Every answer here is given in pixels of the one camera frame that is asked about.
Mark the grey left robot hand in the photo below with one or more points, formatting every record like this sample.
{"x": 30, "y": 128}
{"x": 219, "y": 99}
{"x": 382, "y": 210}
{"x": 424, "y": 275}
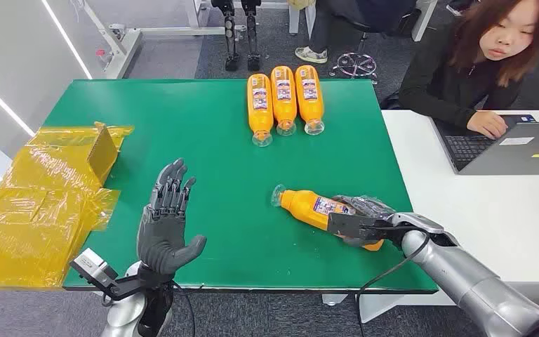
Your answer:
{"x": 162, "y": 232}

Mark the orange bottle clear cap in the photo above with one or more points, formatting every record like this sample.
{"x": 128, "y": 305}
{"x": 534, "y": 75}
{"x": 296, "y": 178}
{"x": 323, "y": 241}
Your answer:
{"x": 304, "y": 207}
{"x": 310, "y": 107}
{"x": 284, "y": 107}
{"x": 260, "y": 114}

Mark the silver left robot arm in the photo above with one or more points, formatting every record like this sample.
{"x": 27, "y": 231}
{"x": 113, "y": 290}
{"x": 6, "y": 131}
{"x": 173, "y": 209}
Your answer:
{"x": 125, "y": 316}

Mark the green table mat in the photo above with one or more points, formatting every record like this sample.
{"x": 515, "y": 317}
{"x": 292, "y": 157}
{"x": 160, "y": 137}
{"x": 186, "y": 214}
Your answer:
{"x": 232, "y": 186}

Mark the yellow film wrapped cardboard box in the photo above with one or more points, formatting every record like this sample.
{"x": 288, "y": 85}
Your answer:
{"x": 41, "y": 204}

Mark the black robot leg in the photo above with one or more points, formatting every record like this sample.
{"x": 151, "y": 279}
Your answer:
{"x": 252, "y": 37}
{"x": 230, "y": 37}

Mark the person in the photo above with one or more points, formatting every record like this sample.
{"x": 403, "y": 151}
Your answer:
{"x": 318, "y": 32}
{"x": 441, "y": 83}

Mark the office chair base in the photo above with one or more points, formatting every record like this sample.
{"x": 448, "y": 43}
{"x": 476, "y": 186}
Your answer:
{"x": 356, "y": 64}

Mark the white desk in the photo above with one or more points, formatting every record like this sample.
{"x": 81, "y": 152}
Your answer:
{"x": 483, "y": 218}

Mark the person's hand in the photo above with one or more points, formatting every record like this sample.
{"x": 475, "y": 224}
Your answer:
{"x": 485, "y": 124}

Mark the grey laptop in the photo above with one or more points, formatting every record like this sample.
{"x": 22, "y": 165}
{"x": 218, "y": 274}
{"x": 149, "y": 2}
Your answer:
{"x": 520, "y": 156}

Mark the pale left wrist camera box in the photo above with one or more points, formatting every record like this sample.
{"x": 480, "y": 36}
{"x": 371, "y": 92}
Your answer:
{"x": 90, "y": 266}

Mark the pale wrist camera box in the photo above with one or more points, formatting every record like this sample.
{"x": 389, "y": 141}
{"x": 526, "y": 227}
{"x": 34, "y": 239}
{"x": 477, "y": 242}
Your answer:
{"x": 418, "y": 221}
{"x": 90, "y": 266}

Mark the white metal frame stand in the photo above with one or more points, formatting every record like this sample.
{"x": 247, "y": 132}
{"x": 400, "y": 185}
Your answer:
{"x": 127, "y": 44}

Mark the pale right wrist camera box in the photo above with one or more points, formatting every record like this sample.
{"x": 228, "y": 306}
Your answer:
{"x": 418, "y": 221}

